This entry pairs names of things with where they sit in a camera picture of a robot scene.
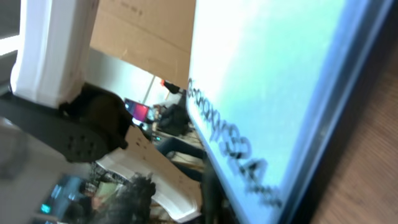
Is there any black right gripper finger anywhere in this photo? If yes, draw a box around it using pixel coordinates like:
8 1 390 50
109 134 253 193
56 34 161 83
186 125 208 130
62 175 156 224

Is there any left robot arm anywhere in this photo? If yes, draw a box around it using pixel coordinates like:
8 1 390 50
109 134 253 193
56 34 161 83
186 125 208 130
1 1 204 223

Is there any blue Samsung Galaxy smartphone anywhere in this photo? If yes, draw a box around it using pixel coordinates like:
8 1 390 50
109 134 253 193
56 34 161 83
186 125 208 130
187 0 397 223

